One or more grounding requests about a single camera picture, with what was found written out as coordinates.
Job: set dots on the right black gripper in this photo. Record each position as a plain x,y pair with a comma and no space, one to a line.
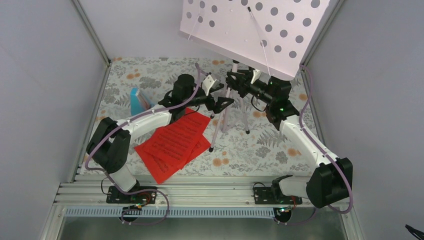
241,87

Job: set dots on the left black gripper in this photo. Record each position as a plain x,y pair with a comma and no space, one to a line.
216,107

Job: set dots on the red sheet music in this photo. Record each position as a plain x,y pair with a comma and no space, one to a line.
190,126
163,157

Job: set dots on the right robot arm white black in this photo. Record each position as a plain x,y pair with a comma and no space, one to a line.
332,178

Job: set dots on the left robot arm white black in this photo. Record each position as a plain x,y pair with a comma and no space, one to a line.
109,145

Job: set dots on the floral table mat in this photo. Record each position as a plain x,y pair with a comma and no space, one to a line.
250,147

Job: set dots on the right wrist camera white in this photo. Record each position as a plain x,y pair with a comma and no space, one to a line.
255,75

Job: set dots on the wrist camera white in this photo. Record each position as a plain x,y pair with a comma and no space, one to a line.
210,82
255,75

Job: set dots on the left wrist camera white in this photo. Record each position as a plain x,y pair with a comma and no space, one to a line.
210,82

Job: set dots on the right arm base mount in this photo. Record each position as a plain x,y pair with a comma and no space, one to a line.
272,195

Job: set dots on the aluminium rail base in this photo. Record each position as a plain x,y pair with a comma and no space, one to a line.
190,207

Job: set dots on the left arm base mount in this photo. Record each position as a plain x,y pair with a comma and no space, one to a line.
137,198

